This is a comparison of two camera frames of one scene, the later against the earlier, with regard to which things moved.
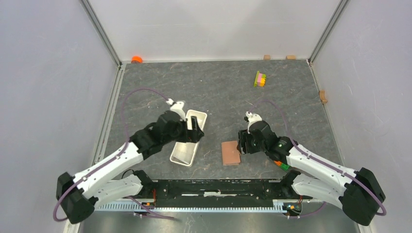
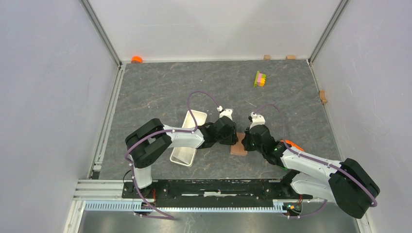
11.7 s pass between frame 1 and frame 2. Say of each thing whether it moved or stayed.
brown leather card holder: moved
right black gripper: stayed
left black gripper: moved
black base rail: stayed
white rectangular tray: stayed
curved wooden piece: stayed
